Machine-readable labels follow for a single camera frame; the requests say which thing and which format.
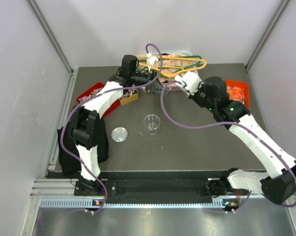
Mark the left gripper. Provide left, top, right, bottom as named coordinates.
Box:
left=130, top=69, right=168, bottom=96

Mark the clear glass jar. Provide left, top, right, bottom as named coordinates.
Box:
left=139, top=114, right=161, bottom=137

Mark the orange candy tray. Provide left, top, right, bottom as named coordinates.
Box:
left=224, top=80, right=250, bottom=109

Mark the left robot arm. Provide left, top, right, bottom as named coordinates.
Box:
left=70, top=53, right=162, bottom=195

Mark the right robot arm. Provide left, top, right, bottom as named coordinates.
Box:
left=182, top=73, right=296, bottom=205

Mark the yellow clothes hanger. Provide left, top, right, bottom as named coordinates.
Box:
left=135, top=54, right=208, bottom=80

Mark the gold candy tin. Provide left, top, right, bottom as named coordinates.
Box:
left=119, top=89, right=139, bottom=105

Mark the floral fabric item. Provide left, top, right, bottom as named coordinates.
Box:
left=137, top=54, right=199, bottom=84

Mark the white plastic basket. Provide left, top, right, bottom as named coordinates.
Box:
left=142, top=53, right=207, bottom=94

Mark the green clothes hanger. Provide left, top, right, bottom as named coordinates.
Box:
left=137, top=55, right=203, bottom=74

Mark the red candy tray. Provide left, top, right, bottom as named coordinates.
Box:
left=77, top=82, right=123, bottom=118

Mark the silver jar lid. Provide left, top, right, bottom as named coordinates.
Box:
left=111, top=127, right=128, bottom=143

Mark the black cloth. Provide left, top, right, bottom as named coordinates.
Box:
left=57, top=120, right=108, bottom=176

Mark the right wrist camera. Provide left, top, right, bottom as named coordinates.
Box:
left=175, top=71, right=203, bottom=96

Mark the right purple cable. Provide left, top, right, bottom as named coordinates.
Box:
left=160, top=82, right=296, bottom=213

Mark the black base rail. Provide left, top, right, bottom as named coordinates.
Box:
left=74, top=171, right=237, bottom=205

